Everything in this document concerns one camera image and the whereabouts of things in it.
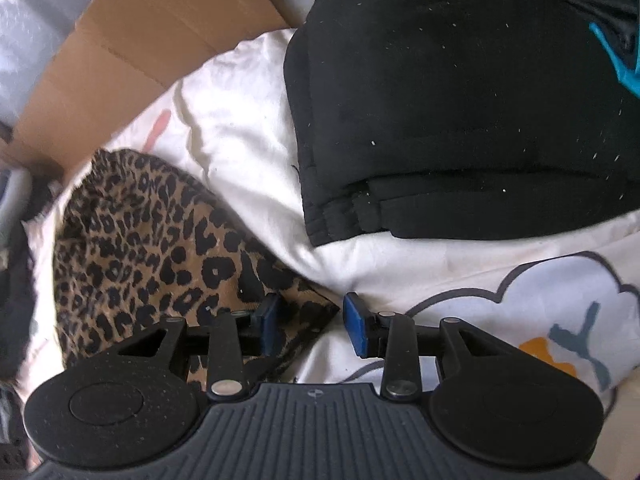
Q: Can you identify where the leopard print garment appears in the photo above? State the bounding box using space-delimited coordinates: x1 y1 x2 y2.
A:
52 148 338 379

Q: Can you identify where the cream bear print blanket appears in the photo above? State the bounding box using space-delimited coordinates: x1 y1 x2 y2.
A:
24 27 640 461

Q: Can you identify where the brown cardboard sheet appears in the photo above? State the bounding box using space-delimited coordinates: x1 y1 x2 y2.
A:
1 0 298 177

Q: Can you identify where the black garment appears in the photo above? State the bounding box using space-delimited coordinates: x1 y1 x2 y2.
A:
283 0 639 246

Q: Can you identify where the teal patterned garment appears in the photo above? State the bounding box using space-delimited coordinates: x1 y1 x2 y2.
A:
589 23 640 98

